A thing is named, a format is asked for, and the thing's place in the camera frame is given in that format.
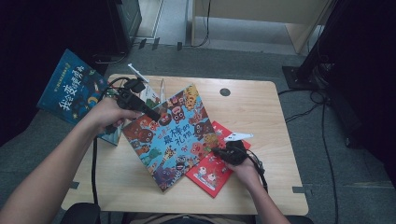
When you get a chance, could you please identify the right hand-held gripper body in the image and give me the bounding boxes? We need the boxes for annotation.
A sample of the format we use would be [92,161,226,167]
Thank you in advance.
[220,133,254,166]

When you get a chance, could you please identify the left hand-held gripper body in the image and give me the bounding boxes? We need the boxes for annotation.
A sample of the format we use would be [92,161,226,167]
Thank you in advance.
[117,63,150,110]

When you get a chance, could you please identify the white caterpillar picture book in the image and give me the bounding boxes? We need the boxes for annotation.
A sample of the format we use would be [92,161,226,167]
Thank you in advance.
[139,83,162,108]

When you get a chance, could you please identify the red picture book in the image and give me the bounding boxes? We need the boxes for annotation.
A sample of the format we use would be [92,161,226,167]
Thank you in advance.
[185,120,251,199]

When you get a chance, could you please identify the clear acrylic book rack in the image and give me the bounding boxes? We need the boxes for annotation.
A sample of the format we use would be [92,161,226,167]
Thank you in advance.
[106,74,167,110]

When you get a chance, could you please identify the light blue animals picture book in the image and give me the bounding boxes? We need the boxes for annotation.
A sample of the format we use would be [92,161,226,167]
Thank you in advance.
[121,84,219,193]

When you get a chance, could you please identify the dark blue monster picture book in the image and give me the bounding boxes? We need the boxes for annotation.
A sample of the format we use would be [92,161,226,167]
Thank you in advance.
[35,49,124,147]

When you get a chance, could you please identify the person's right hand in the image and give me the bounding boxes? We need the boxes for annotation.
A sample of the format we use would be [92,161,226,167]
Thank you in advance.
[226,158,261,189]

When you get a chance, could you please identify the person's left hand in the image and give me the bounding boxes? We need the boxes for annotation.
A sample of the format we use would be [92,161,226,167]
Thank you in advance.
[87,97,141,133]

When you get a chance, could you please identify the black cabinet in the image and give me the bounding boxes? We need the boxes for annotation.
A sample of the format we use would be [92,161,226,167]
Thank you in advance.
[106,0,143,54]

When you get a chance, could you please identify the black chair armrest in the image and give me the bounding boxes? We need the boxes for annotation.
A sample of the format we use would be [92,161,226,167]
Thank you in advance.
[60,203,101,224]
[281,215,314,224]

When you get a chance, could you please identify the black metal stand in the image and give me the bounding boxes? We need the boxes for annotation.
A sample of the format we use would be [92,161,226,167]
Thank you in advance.
[282,0,347,91]

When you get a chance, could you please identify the dark curtain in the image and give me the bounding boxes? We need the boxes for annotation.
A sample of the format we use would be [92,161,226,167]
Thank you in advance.
[323,0,396,188]
[0,0,116,147]

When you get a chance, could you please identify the beige wooden desk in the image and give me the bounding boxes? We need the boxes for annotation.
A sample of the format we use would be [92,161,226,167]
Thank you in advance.
[191,0,332,54]

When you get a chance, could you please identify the right hand-held gripper cable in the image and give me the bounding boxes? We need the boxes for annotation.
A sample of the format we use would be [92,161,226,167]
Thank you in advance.
[246,148,269,194]

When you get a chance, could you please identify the hand-held gripper cable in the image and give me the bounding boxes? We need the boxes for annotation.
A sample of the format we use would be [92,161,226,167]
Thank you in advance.
[92,77,132,206]
[246,148,269,194]

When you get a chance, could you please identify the grey floor cable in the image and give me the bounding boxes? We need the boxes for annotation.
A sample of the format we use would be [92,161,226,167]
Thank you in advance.
[94,50,129,65]

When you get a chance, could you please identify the black stand base plate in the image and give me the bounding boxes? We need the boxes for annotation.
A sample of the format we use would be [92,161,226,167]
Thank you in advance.
[88,53,110,77]

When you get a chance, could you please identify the left hand-held gripper cable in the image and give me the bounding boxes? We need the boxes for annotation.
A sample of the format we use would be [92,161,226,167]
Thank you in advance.
[92,77,132,206]

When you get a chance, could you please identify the black floor cable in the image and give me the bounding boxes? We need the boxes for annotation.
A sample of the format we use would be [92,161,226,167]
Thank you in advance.
[277,88,340,224]

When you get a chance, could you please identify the black hanging cable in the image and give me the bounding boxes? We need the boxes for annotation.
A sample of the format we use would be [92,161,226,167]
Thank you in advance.
[186,0,212,49]

